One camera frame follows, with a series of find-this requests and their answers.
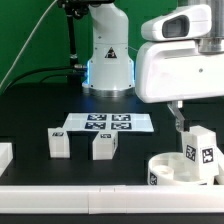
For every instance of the white front fence rail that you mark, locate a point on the white front fence rail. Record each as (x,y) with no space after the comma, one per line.
(111,199)

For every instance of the white left fence rail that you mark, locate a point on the white left fence rail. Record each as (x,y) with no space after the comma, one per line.
(6,156)

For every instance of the black camera stand pole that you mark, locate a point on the black camera stand pole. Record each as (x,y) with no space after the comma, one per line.
(73,10)

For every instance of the white marker board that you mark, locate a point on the white marker board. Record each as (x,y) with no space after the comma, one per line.
(126,122)

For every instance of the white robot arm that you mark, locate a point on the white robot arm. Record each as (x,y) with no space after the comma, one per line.
(110,70)

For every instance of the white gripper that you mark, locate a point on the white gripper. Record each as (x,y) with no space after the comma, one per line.
(173,71)

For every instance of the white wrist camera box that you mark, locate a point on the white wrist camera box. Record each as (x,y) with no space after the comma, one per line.
(186,22)

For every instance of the white fence rail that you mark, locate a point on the white fence rail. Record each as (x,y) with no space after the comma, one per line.
(111,199)
(6,156)

